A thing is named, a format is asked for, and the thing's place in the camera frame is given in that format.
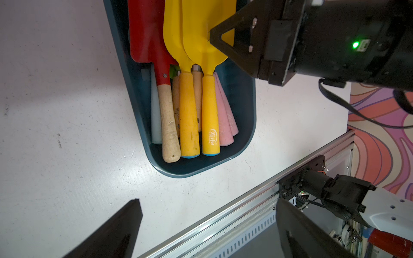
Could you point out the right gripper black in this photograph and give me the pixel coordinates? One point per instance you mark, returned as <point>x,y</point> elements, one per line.
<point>368,42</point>

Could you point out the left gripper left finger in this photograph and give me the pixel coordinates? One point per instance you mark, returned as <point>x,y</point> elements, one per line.
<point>116,238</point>

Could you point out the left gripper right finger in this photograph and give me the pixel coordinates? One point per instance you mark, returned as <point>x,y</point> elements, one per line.
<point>301,238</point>

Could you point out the yellow shovel blue-tipped handle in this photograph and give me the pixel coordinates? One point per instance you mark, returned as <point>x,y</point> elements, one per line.
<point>199,17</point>

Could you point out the light green round shovel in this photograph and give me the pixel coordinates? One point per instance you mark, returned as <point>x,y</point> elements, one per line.
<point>197,81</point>

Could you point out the green trowel wooden handle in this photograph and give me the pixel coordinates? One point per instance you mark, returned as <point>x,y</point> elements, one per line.
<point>175,76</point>

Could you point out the purple trowel pink handle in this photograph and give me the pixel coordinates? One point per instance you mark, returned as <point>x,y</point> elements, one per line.
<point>225,133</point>
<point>232,122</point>

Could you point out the red square shovel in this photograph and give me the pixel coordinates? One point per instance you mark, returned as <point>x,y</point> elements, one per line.
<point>147,45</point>

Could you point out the light blue shovel white handle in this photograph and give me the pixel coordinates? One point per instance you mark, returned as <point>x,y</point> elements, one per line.
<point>155,111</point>

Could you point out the yellow square shovel yellow handle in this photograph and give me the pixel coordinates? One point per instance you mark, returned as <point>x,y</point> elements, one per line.
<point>173,38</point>

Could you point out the teal storage box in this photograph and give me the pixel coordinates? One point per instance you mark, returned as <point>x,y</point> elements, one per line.
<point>239,88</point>

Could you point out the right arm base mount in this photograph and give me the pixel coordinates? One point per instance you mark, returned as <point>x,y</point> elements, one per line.
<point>290,186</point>

